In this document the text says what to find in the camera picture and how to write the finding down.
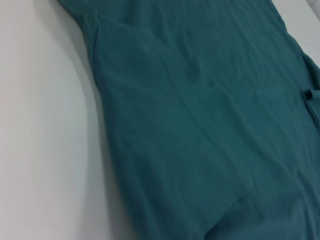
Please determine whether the blue shirt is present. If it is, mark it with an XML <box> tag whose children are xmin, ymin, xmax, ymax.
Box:
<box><xmin>57</xmin><ymin>0</ymin><xmax>320</xmax><ymax>240</ymax></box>

